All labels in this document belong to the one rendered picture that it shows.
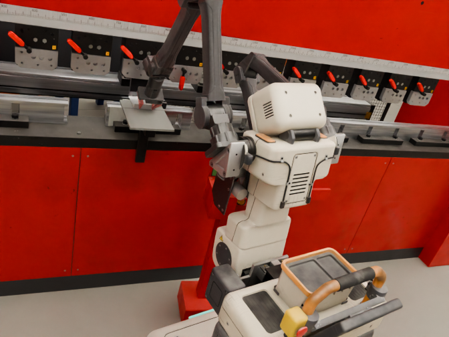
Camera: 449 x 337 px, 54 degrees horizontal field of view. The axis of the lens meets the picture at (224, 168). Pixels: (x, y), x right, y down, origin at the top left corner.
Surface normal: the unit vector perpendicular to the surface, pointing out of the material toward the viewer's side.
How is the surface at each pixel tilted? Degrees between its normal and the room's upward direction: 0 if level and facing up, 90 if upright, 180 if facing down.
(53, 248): 90
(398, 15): 90
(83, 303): 0
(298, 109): 48
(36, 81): 90
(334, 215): 90
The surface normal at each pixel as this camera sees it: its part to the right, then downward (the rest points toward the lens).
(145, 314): 0.22, -0.85
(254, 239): 0.54, 0.40
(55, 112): 0.34, 0.53
